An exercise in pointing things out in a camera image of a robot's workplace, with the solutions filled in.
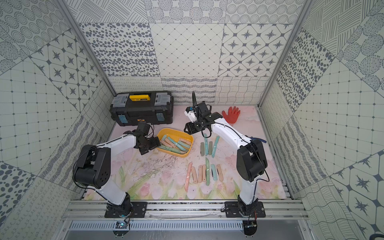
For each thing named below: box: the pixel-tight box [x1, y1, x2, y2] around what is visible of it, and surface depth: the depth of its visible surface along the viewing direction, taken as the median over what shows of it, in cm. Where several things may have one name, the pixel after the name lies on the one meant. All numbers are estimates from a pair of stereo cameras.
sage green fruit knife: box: [200, 142, 205, 157], surface depth 99 cm
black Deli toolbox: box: [109, 91, 174, 127], surface depth 100 cm
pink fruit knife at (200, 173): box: [198, 165, 203, 183], surface depth 87 cm
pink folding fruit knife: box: [191, 166, 198, 184], surface depth 87 cm
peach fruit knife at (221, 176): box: [216, 164, 224, 182], surface depth 88 cm
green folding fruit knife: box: [205, 157, 210, 186], surface depth 88 cm
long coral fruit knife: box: [184, 162, 193, 193], surface depth 88 cm
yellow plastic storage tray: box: [157, 128, 194, 158], surface depth 100 cm
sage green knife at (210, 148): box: [208, 141, 213, 155], surface depth 100 cm
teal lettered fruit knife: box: [205, 137, 209, 156], surface depth 100 cm
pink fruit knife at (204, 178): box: [202, 164, 207, 182], surface depth 88 cm
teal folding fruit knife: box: [210, 164, 218, 181], surface depth 88 cm
